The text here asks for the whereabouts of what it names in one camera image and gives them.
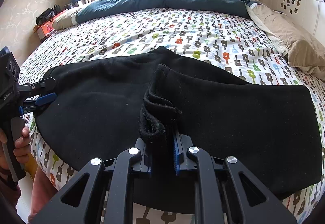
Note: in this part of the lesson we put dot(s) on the cream pillow at duvet end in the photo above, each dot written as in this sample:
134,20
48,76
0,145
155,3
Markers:
67,19

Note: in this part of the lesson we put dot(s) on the dark teal duvet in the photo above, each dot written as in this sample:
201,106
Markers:
103,8

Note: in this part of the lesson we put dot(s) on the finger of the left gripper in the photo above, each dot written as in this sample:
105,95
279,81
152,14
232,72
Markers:
41,101
44,85

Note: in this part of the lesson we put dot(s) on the black pants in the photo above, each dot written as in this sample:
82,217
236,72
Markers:
103,106

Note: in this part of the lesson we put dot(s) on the beige pillow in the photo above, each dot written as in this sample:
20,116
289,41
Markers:
300,49

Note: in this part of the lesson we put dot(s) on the black bag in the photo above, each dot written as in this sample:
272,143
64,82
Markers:
48,14

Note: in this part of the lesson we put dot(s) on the person's left hand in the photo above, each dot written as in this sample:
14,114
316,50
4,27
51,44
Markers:
22,148

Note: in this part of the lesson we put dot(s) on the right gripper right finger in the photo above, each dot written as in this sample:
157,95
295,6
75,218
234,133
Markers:
225,191

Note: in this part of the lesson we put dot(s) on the guitar-pattern bed sheet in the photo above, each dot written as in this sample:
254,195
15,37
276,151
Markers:
229,42

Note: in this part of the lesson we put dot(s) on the person's leg red clothing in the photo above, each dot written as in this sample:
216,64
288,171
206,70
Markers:
42,192

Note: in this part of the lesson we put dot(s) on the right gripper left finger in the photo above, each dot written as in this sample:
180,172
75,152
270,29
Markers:
102,191

